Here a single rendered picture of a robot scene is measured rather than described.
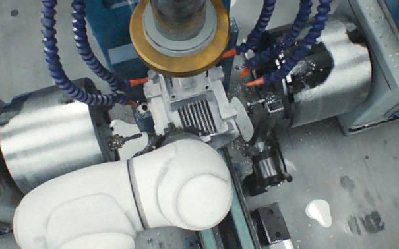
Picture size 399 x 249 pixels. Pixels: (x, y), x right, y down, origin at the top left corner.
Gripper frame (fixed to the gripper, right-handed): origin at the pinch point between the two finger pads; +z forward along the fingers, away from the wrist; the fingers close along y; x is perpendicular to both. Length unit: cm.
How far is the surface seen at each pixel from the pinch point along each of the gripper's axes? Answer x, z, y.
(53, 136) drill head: -6.1, -1.5, 23.9
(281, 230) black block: 35.7, 8.9, -20.8
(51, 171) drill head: 0.9, -1.2, 26.6
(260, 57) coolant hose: -11.0, -3.5, -21.6
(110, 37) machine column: -23.0, 20.3, 8.4
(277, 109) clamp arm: -2.0, -14.3, -19.6
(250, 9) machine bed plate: -21, 49, -37
